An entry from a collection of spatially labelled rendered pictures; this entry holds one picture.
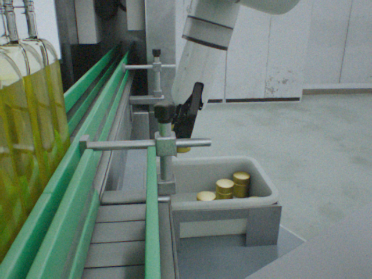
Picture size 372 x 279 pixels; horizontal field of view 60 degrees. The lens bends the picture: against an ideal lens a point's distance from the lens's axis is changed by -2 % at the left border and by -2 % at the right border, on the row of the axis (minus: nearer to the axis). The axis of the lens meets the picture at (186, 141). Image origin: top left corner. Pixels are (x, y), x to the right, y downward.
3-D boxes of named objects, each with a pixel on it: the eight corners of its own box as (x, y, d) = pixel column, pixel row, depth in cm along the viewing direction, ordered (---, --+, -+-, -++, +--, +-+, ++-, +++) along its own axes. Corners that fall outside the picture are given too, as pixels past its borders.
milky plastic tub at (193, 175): (146, 196, 69) (143, 158, 65) (250, 190, 71) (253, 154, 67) (145, 253, 53) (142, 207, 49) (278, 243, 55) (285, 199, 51)
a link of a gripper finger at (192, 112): (196, 65, 51) (186, 90, 55) (195, 102, 46) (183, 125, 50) (203, 67, 51) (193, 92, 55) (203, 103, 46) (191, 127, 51)
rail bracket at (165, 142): (89, 188, 46) (78, 102, 41) (207, 182, 47) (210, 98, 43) (85, 200, 43) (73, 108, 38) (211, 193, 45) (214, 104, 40)
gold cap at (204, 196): (213, 210, 61) (214, 189, 59) (217, 221, 58) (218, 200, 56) (194, 211, 61) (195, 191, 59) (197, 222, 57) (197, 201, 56)
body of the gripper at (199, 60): (180, 27, 55) (164, 90, 58) (187, 30, 45) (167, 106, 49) (222, 38, 56) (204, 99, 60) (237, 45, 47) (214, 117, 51)
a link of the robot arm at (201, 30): (183, 15, 54) (179, 32, 55) (190, 16, 46) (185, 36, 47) (225, 27, 56) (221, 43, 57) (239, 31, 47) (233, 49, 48)
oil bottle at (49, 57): (38, 195, 45) (7, 34, 37) (79, 193, 45) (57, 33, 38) (24, 219, 40) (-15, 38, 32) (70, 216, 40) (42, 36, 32)
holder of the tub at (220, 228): (120, 200, 68) (117, 166, 65) (249, 193, 71) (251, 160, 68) (112, 256, 52) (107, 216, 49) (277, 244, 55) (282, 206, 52)
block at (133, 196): (107, 228, 49) (102, 188, 46) (170, 224, 50) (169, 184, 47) (104, 244, 45) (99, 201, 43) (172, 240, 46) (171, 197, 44)
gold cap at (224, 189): (231, 197, 65) (232, 178, 64) (235, 207, 62) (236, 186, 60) (213, 198, 65) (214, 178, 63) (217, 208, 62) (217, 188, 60)
